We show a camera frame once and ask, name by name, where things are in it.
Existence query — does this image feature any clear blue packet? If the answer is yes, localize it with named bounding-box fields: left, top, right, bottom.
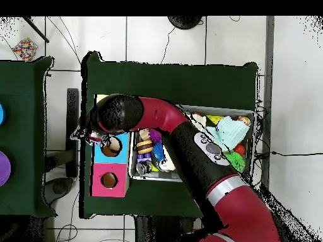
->
left=71, top=127, right=98, bottom=143

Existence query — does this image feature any wooden box with three holes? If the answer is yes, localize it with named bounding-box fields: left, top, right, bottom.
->
left=90, top=94, right=134, bottom=197

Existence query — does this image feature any shallow clear mesh bin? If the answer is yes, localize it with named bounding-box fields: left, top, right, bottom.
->
left=129, top=102, right=255, bottom=187

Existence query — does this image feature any black upright panel stand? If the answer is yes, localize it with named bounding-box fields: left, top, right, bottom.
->
left=43, top=88, right=81, bottom=205

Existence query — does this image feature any brown wooden yo-yo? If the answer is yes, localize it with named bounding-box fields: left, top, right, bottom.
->
left=136, top=139, right=155, bottom=154

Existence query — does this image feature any black white striped toy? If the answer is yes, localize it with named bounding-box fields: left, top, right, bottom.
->
left=136, top=161, right=152, bottom=176

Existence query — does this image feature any purple spiky ball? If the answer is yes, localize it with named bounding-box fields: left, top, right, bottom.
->
left=148, top=128, right=162, bottom=144

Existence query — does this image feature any blue spiky ball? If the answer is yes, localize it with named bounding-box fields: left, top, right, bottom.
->
left=153, top=142, right=166, bottom=161

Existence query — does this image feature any dark green side table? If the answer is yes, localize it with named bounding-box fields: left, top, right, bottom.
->
left=0, top=56, right=56, bottom=217

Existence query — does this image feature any dark green table cloth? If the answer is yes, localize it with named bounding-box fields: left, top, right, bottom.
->
left=80, top=50, right=259, bottom=225

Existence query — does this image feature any purple round disc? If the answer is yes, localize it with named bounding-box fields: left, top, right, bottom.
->
left=0, top=150, right=12, bottom=187

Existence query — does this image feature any multicoloured speckled toy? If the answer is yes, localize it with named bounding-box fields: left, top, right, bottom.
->
left=11, top=37, right=38, bottom=61

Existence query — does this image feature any yellow toy block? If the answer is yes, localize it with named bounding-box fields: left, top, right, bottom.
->
left=206, top=115, right=224, bottom=125

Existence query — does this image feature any mint green waffle cloth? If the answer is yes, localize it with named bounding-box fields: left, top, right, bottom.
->
left=206, top=115, right=250, bottom=152

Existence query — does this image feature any green spiky rubber ball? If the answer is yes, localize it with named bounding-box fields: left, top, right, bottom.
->
left=224, top=150, right=247, bottom=174

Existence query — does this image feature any red ball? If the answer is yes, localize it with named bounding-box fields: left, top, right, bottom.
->
left=233, top=143, right=247, bottom=156

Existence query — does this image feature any black round floor base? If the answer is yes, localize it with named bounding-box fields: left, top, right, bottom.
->
left=167, top=16, right=204, bottom=30

